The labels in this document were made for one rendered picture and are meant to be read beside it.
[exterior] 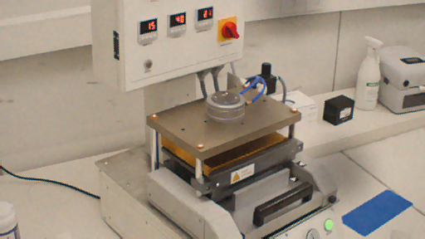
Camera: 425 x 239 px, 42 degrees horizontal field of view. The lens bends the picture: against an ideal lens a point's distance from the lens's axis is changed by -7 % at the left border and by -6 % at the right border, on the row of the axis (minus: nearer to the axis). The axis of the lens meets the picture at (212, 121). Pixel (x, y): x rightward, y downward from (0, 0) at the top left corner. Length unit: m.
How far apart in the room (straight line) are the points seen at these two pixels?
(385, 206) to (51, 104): 0.98
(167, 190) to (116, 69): 0.26
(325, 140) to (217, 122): 0.68
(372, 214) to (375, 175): 0.20
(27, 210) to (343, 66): 1.23
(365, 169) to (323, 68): 0.49
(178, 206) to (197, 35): 0.37
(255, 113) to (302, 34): 0.81
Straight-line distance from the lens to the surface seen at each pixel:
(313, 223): 1.26
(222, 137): 1.13
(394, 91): 2.03
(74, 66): 1.68
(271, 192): 1.23
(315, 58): 2.07
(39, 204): 1.60
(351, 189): 1.68
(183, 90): 1.34
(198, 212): 1.11
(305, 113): 1.85
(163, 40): 1.22
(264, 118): 1.21
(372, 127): 1.94
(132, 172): 1.37
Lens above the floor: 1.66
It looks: 27 degrees down
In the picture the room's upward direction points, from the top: 2 degrees clockwise
